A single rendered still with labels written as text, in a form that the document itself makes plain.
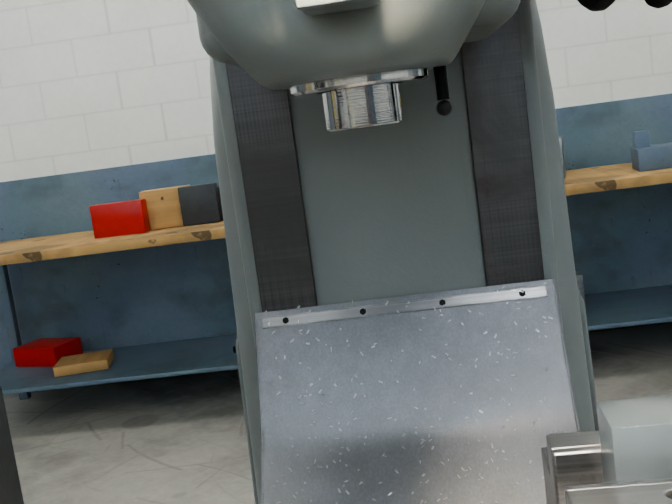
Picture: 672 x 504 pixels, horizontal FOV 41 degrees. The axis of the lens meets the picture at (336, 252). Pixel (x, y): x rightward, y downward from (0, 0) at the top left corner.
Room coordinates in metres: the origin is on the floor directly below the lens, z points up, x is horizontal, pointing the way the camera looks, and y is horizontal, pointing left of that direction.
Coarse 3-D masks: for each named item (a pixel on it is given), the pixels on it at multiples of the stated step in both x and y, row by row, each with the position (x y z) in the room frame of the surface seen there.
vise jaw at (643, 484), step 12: (648, 480) 0.52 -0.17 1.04; (660, 480) 0.51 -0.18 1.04; (576, 492) 0.51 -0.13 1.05; (588, 492) 0.51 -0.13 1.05; (600, 492) 0.51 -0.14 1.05; (612, 492) 0.51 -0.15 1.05; (624, 492) 0.50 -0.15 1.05; (636, 492) 0.50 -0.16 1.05; (648, 492) 0.50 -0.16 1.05; (660, 492) 0.50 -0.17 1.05
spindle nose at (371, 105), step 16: (336, 96) 0.54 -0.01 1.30; (352, 96) 0.53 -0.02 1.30; (368, 96) 0.53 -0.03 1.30; (384, 96) 0.54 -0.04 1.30; (336, 112) 0.54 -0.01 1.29; (352, 112) 0.54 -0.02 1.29; (368, 112) 0.53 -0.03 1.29; (384, 112) 0.54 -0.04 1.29; (400, 112) 0.55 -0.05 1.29; (336, 128) 0.54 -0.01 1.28; (352, 128) 0.54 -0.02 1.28
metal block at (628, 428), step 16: (608, 400) 0.57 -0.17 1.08; (624, 400) 0.57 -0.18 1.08; (640, 400) 0.56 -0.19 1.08; (656, 400) 0.56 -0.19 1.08; (608, 416) 0.54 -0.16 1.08; (624, 416) 0.54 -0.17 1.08; (640, 416) 0.53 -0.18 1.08; (656, 416) 0.53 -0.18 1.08; (608, 432) 0.53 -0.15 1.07; (624, 432) 0.52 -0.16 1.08; (640, 432) 0.52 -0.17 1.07; (656, 432) 0.52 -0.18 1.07; (608, 448) 0.54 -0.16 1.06; (624, 448) 0.52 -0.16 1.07; (640, 448) 0.52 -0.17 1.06; (656, 448) 0.52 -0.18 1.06; (608, 464) 0.54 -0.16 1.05; (624, 464) 0.52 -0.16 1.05; (640, 464) 0.52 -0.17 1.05; (656, 464) 0.52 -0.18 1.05; (608, 480) 0.55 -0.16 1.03; (624, 480) 0.52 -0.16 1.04; (640, 480) 0.52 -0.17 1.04
